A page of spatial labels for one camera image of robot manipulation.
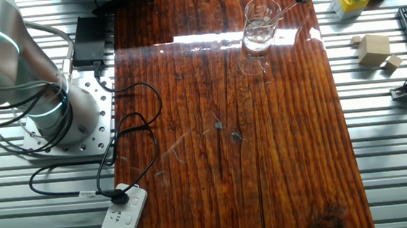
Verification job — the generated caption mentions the brown wooden board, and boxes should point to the brown wooden board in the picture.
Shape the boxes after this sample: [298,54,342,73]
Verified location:
[99,0,376,228]

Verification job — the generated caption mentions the perforated aluminium base plate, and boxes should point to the perforated aluminium base plate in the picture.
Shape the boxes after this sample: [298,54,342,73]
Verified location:
[17,68,120,162]

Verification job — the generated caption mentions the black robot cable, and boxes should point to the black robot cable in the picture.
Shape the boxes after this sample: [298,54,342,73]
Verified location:
[0,78,78,157]

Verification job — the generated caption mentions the clear glass stirring rod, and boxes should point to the clear glass stirring rod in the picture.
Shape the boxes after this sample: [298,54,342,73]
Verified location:
[252,1,302,30]

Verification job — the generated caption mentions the white power strip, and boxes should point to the white power strip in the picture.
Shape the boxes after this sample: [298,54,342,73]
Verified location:
[86,180,151,228]

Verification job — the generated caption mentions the thick grey robot cable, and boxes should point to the thick grey robot cable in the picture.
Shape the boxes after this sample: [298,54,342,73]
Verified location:
[21,17,78,84]

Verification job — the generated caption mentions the clear glass beaker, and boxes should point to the clear glass beaker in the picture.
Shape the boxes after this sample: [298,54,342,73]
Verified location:
[238,0,287,53]

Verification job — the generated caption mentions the black power adapter brick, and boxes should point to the black power adapter brick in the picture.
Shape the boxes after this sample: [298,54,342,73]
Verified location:
[68,14,110,69]

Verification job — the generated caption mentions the small wooden block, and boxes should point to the small wooden block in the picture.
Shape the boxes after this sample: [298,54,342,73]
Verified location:
[383,53,404,71]

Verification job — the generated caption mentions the large wooden block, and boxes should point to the large wooden block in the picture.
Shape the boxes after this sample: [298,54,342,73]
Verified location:
[356,33,392,68]

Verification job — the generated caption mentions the black power cord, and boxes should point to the black power cord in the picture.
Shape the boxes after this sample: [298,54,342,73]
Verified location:
[20,61,171,212]

